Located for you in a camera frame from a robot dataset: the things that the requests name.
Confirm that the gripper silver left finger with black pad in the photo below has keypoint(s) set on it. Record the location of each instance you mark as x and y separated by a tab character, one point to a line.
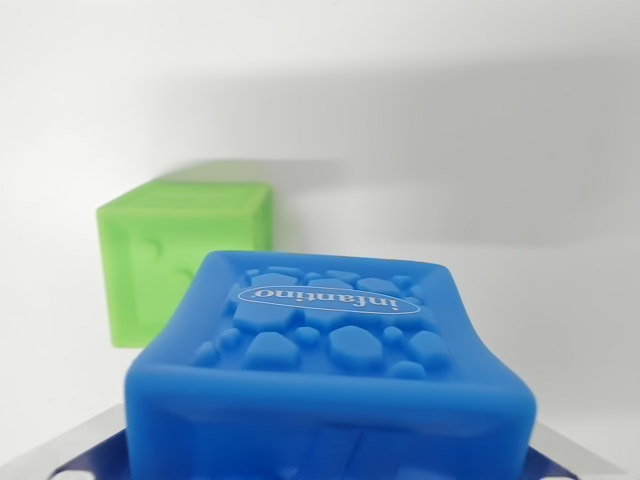
85	445

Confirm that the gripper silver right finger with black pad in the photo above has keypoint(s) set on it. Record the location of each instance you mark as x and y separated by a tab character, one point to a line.
560	455

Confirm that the blue soft toy cube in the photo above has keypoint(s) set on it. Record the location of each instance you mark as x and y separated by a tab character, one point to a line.
330	380

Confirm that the green soft toy cube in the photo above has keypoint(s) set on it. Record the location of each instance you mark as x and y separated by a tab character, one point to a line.
145	260

